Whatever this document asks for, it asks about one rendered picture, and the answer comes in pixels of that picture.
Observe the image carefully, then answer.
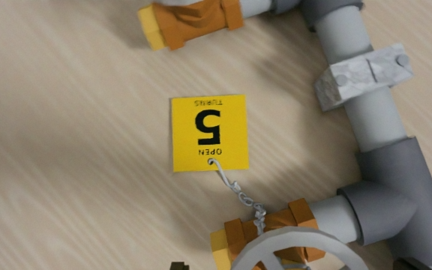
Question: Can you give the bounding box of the yellow square tag with silver chain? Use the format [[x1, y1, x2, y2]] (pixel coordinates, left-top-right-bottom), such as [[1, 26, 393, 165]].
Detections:
[[171, 95, 266, 236]]

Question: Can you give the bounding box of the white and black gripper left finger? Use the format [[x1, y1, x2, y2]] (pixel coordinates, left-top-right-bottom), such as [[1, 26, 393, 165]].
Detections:
[[169, 262, 190, 270]]

